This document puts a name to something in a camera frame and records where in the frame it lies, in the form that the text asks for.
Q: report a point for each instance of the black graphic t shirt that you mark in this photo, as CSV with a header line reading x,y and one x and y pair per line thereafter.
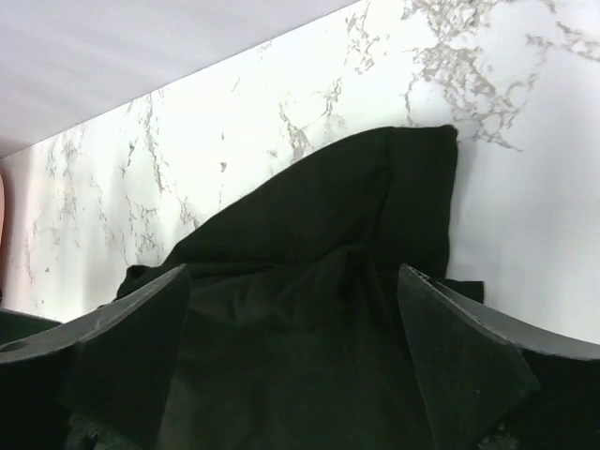
x,y
293,337

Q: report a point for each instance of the pink three tier shelf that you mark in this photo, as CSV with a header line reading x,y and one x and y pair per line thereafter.
x,y
2,207

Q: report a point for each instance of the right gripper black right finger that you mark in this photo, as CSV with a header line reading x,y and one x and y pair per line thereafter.
x,y
491,381

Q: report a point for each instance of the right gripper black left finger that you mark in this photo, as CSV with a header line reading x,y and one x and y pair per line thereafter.
x,y
100,381

